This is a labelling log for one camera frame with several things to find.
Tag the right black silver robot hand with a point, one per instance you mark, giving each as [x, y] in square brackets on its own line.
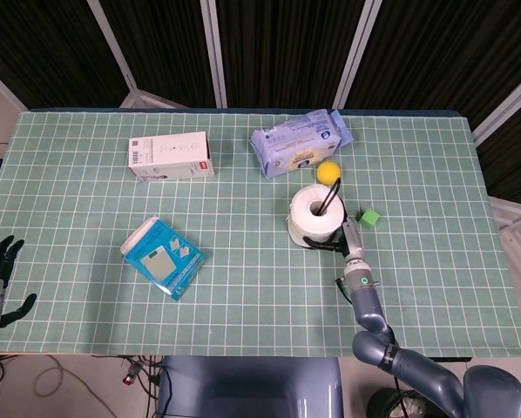
[353, 239]

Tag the white desk lamp box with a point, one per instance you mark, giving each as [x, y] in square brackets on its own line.
[169, 150]

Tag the purple tissue pack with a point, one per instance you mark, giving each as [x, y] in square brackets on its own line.
[295, 143]

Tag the black trash bin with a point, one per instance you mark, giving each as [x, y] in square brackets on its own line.
[384, 407]

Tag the blue kitchen scale box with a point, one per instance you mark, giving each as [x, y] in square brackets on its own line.
[164, 261]

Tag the black wire ring stand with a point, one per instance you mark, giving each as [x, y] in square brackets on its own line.
[333, 193]

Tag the black folding partition screen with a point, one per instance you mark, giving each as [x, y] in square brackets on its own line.
[286, 43]

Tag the yellow ball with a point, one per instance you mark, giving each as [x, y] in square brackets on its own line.
[328, 171]

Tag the red plug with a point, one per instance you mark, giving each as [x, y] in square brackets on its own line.
[130, 378]

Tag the blue-grey robot torso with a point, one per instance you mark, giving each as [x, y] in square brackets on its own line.
[252, 387]

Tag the green grid tablecloth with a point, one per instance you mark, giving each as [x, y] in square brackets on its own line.
[252, 305]

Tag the green cube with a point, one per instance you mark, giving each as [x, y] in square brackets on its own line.
[369, 218]

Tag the white toilet paper roll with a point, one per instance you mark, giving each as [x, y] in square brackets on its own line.
[304, 209]

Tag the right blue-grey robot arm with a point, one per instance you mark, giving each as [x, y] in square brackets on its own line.
[369, 305]

